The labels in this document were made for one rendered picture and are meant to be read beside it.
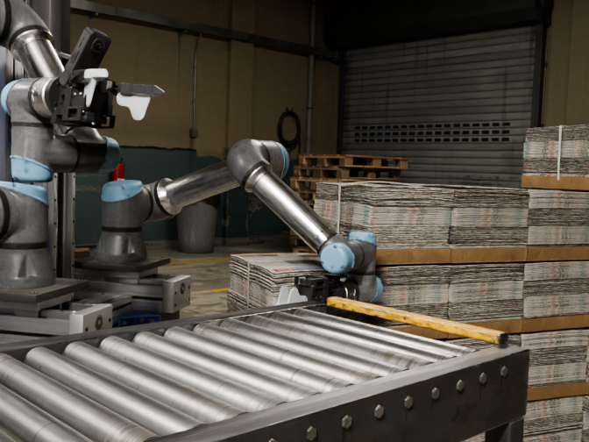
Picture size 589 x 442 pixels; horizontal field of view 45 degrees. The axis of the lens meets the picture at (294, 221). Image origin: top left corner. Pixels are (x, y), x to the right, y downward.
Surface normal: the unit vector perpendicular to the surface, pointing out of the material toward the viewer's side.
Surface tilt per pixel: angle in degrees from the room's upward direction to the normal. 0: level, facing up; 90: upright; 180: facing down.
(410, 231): 90
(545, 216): 90
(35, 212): 90
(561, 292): 90
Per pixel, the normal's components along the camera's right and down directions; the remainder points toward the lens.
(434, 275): 0.41, 0.07
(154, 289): -0.22, 0.06
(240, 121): 0.69, 0.07
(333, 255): -0.47, 0.05
